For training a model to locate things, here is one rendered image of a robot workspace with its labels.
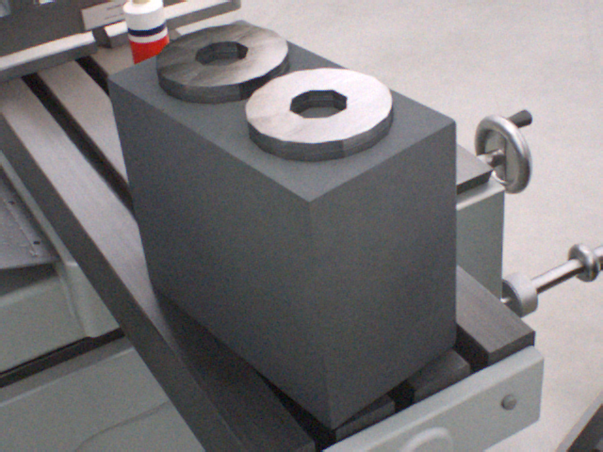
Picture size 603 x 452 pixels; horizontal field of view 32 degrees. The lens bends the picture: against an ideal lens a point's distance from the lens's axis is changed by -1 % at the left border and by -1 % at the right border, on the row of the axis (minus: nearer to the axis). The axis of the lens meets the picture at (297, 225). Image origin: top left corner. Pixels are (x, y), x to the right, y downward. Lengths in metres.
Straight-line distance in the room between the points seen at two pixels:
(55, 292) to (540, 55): 2.20
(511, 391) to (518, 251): 1.55
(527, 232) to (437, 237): 1.69
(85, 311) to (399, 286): 0.46
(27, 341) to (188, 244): 0.38
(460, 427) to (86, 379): 0.49
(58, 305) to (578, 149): 1.79
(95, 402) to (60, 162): 0.28
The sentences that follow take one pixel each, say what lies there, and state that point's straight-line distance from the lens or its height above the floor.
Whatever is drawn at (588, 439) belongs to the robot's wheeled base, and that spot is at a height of 0.59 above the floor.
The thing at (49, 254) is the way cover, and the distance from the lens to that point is 1.04.
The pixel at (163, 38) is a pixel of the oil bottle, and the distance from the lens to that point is 1.11.
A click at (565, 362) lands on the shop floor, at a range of 2.07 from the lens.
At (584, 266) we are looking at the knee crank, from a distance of 1.51.
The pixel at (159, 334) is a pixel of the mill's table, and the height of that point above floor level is 0.90.
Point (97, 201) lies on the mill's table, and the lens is 0.96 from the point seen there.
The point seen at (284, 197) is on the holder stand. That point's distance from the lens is 0.61.
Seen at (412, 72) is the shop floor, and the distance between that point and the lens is 3.00.
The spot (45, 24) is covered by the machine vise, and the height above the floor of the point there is 0.95.
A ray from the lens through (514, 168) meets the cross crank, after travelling 1.50.
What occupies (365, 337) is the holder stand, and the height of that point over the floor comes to 0.97.
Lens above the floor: 1.43
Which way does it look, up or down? 36 degrees down
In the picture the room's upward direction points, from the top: 6 degrees counter-clockwise
